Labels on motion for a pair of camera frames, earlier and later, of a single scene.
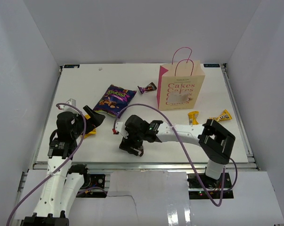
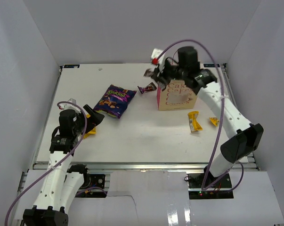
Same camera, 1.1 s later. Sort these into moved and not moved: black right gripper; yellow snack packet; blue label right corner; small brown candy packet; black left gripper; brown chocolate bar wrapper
Moved: black right gripper; brown chocolate bar wrapper
Not moved: small brown candy packet; black left gripper; yellow snack packet; blue label right corner
